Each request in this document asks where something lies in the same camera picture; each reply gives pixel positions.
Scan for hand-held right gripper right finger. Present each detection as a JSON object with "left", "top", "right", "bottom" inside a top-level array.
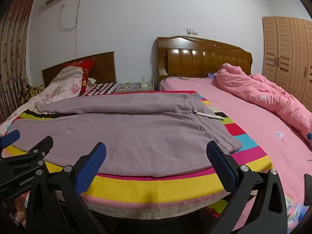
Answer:
[{"left": 206, "top": 141, "right": 288, "bottom": 234}]

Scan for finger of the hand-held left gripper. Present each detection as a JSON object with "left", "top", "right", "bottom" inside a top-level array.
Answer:
[
  {"left": 22, "top": 136, "right": 54, "bottom": 162},
  {"left": 0, "top": 130, "right": 20, "bottom": 150}
]

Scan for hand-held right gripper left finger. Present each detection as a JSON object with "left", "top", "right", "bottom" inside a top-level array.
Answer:
[{"left": 24, "top": 142, "right": 108, "bottom": 234}]

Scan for purple pants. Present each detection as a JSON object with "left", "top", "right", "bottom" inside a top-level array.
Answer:
[{"left": 8, "top": 93, "right": 243, "bottom": 177}]

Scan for person's left hand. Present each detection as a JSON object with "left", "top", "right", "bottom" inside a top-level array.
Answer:
[{"left": 15, "top": 199, "right": 27, "bottom": 226}]

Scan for pale pink floral quilt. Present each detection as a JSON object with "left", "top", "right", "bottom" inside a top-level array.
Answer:
[{"left": 0, "top": 85, "right": 81, "bottom": 132}]

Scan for brown and yellow blanket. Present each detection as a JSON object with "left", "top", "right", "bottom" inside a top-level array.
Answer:
[{"left": 19, "top": 85, "right": 46, "bottom": 104}]

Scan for colourful striped blanket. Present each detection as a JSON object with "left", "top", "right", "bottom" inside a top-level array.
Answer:
[{"left": 7, "top": 90, "right": 273, "bottom": 211}]

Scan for zigzag and floral pillow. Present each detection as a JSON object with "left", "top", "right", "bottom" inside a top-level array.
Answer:
[{"left": 50, "top": 66, "right": 84, "bottom": 97}]

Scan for plaid bed sheet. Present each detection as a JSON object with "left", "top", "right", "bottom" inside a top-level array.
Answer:
[{"left": 80, "top": 82, "right": 118, "bottom": 96}]

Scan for floral curtain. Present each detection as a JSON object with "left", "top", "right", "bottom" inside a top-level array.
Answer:
[{"left": 0, "top": 0, "right": 36, "bottom": 125}]

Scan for pink duvet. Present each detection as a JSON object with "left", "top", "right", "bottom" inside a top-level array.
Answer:
[{"left": 216, "top": 63, "right": 312, "bottom": 147}]

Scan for red embroidered pillow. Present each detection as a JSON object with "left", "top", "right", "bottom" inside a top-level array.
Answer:
[{"left": 64, "top": 58, "right": 96, "bottom": 94}]

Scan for nightstand with floral cover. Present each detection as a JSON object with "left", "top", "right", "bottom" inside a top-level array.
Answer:
[{"left": 114, "top": 82, "right": 155, "bottom": 94}]

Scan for black flat device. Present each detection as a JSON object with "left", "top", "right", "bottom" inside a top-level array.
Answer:
[{"left": 303, "top": 174, "right": 312, "bottom": 207}]

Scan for dark brown plain headboard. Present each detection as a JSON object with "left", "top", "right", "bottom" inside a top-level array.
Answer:
[{"left": 41, "top": 52, "right": 117, "bottom": 88}]

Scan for large wooden headboard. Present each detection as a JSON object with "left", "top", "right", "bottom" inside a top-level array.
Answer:
[{"left": 153, "top": 36, "right": 253, "bottom": 90}]

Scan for light wooden wardrobe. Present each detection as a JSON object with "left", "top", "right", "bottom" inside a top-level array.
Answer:
[{"left": 262, "top": 16, "right": 312, "bottom": 108}]

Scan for long white wall cable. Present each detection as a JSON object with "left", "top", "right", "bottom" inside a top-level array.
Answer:
[{"left": 74, "top": 0, "right": 82, "bottom": 57}]

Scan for white looped cable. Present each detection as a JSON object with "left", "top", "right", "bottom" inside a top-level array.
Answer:
[{"left": 58, "top": 4, "right": 79, "bottom": 32}]

